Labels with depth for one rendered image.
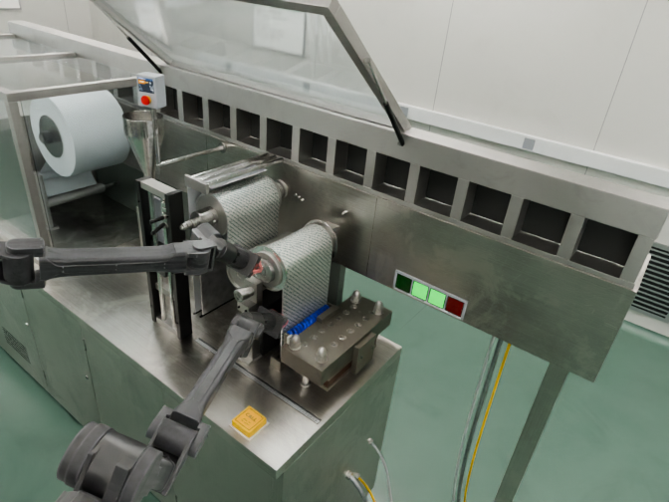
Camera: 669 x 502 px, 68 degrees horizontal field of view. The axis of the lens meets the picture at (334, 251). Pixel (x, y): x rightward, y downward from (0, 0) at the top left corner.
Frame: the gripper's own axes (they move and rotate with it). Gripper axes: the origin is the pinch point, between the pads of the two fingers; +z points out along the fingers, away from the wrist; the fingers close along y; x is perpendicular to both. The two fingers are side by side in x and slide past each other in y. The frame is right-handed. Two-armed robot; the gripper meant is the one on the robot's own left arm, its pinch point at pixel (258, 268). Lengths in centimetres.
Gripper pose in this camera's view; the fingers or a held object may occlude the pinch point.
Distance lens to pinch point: 146.5
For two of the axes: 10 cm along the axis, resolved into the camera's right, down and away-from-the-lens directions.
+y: 7.8, 3.9, -5.0
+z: 4.1, 3.0, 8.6
